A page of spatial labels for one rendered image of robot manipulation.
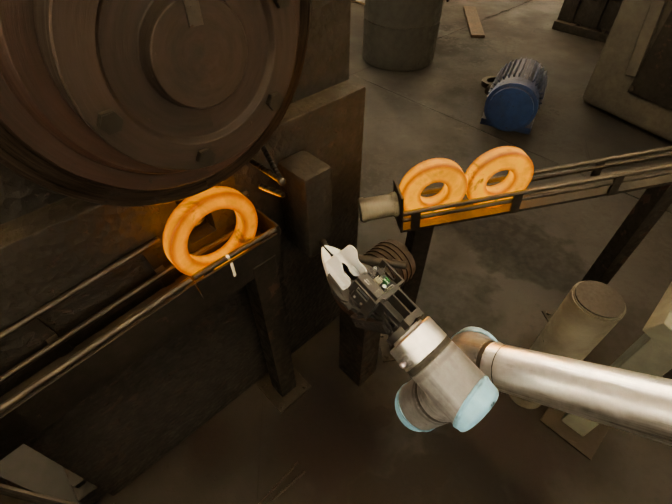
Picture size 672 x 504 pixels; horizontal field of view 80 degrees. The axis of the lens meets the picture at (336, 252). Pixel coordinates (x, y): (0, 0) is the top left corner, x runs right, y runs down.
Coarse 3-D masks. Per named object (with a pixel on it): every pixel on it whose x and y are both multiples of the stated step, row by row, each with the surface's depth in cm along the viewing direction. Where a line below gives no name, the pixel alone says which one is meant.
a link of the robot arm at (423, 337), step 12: (420, 324) 63; (432, 324) 64; (408, 336) 62; (420, 336) 62; (432, 336) 62; (444, 336) 63; (396, 348) 63; (408, 348) 62; (420, 348) 61; (432, 348) 61; (396, 360) 66; (408, 360) 63; (420, 360) 61
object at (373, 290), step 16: (368, 272) 66; (384, 272) 67; (352, 288) 66; (368, 288) 64; (384, 288) 65; (352, 304) 68; (368, 304) 64; (384, 304) 64; (400, 304) 63; (384, 320) 67; (400, 320) 64; (416, 320) 65; (400, 336) 63
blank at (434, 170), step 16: (432, 160) 88; (448, 160) 88; (416, 176) 88; (432, 176) 88; (448, 176) 89; (464, 176) 90; (416, 192) 91; (448, 192) 92; (464, 192) 93; (416, 208) 94; (448, 208) 96
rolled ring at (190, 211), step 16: (208, 192) 70; (224, 192) 72; (176, 208) 69; (192, 208) 68; (208, 208) 70; (224, 208) 73; (240, 208) 76; (176, 224) 68; (192, 224) 70; (240, 224) 80; (256, 224) 81; (176, 240) 69; (240, 240) 81; (176, 256) 71; (192, 256) 76; (208, 256) 80; (192, 272) 76
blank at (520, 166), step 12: (480, 156) 90; (492, 156) 88; (504, 156) 87; (516, 156) 88; (468, 168) 92; (480, 168) 89; (492, 168) 89; (504, 168) 90; (516, 168) 90; (528, 168) 91; (468, 180) 91; (480, 180) 91; (504, 180) 96; (516, 180) 93; (528, 180) 93; (468, 192) 93; (480, 192) 94; (492, 192) 95; (504, 192) 95
